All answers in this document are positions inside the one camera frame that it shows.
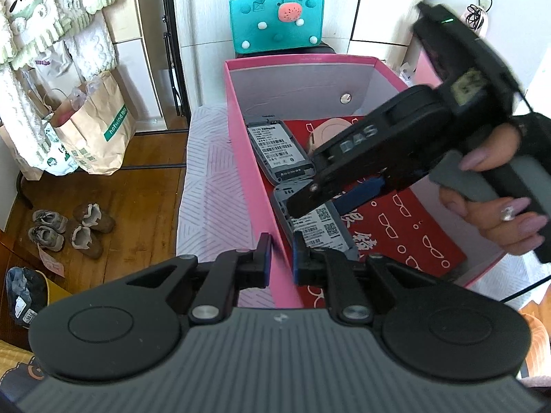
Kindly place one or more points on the white plastic bag purple print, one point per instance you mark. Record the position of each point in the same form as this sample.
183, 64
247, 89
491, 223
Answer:
54, 66

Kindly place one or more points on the pink paper tag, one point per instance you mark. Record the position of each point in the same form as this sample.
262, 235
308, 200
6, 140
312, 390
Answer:
51, 262

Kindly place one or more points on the white paper bag green logo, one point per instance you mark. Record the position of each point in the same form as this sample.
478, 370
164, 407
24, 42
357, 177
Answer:
60, 155

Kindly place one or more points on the teal felt tote bag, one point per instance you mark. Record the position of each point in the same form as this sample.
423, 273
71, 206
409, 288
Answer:
267, 30

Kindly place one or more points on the red patterned flat box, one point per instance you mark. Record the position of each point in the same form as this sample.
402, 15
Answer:
434, 219

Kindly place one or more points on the small grey labelled device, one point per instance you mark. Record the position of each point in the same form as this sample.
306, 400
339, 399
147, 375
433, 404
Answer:
314, 223

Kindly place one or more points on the pink round case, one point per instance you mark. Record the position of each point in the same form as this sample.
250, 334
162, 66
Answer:
327, 131

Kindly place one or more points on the yellow printed cushion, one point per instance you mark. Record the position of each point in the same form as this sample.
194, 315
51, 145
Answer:
15, 359

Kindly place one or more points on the pink cardboard box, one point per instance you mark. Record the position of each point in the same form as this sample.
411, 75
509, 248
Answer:
301, 81

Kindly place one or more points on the beige cabinet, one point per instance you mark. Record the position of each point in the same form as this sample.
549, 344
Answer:
142, 73

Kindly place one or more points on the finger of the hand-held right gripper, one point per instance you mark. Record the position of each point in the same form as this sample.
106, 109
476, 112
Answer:
359, 195
308, 200

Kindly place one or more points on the pink gift bag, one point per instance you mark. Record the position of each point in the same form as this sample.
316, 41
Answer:
424, 71

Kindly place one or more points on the black metal clothes rack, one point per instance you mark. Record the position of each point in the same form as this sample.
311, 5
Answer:
23, 193

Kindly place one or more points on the dark blue cloth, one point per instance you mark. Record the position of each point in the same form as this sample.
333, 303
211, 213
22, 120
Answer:
23, 288

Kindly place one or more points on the white wooden wardrobe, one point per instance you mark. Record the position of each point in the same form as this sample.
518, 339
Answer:
202, 8

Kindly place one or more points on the person's right hand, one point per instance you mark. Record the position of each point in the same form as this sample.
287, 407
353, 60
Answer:
495, 219

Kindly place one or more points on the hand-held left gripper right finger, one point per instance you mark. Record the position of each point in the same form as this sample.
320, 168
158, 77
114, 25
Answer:
298, 258

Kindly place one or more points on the brown paper bag green label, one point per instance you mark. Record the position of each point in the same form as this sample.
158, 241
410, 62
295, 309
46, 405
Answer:
99, 137

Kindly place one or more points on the black stool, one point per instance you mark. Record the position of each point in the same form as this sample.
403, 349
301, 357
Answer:
325, 49

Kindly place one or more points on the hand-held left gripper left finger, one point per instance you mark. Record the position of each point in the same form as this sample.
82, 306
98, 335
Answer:
267, 260

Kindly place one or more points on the clear plastic packet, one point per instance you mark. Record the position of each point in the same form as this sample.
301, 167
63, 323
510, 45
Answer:
407, 72

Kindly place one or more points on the yellow container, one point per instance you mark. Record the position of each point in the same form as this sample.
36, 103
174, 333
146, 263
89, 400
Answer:
56, 289

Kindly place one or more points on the brown boot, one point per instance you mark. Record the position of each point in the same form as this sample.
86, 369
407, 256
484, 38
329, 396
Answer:
92, 217
88, 243

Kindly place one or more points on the large grey mobile router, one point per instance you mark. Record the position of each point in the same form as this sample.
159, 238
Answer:
275, 150

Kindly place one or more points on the grey sneaker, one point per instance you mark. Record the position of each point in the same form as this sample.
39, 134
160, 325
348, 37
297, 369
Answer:
45, 238
49, 220

